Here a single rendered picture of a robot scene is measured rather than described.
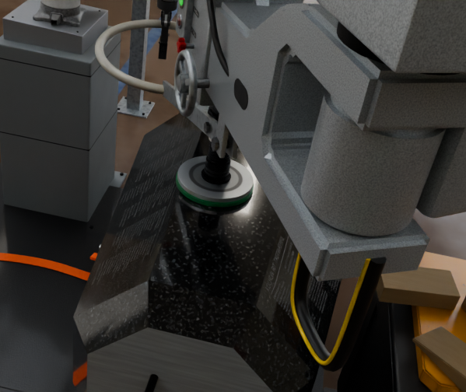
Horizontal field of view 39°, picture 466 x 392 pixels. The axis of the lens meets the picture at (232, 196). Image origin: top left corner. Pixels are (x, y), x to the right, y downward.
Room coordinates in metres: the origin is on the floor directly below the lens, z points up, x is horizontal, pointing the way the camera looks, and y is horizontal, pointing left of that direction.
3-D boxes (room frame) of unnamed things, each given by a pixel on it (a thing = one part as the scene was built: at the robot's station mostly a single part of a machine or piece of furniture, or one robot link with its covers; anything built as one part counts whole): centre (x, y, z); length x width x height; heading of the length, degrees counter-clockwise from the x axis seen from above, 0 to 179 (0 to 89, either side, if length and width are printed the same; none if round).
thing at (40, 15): (2.49, 0.81, 0.91); 0.22 x 0.18 x 0.06; 7
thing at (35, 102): (2.51, 0.81, 0.40); 0.50 x 0.50 x 0.80; 87
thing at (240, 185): (1.52, 0.06, 0.89); 0.21 x 0.21 x 0.01
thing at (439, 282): (1.31, -0.51, 0.81); 0.20 x 0.10 x 0.05; 95
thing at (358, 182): (0.91, -0.20, 1.39); 0.19 x 0.19 x 0.20
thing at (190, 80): (1.36, 0.12, 1.25); 0.15 x 0.10 x 0.15; 23
